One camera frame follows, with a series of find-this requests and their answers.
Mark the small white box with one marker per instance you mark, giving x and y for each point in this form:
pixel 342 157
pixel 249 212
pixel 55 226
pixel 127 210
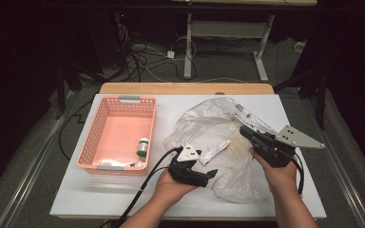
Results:
pixel 299 46

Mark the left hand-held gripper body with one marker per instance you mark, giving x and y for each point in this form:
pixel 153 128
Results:
pixel 187 174

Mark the person's left hand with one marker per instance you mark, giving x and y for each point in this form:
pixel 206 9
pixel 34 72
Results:
pixel 168 190

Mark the person's right hand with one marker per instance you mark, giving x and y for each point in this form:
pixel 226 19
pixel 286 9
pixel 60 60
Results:
pixel 280 179

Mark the white power adapter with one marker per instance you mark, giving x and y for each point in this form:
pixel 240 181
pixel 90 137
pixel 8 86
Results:
pixel 170 54

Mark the black metal stand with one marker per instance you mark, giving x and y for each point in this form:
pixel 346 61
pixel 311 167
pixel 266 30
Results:
pixel 61 91
pixel 321 101

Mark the grey metal desk frame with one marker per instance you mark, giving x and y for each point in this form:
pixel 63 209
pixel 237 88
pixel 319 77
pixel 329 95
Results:
pixel 228 29

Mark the metal floor rail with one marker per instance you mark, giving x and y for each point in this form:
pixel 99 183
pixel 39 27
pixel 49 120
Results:
pixel 31 171
pixel 342 177

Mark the small bottle with green cap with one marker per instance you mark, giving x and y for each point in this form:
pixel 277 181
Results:
pixel 143 146

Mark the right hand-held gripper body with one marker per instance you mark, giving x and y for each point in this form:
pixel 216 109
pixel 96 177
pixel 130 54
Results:
pixel 275 152

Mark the small bottle with white cap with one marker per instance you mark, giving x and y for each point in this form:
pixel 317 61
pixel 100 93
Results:
pixel 138 164

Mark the black stand with red light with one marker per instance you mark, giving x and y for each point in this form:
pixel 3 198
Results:
pixel 122 31

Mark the clear plastic bag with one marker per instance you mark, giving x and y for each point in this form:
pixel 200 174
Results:
pixel 202 126

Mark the pink perforated plastic basket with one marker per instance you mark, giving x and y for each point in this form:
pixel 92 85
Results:
pixel 123 126

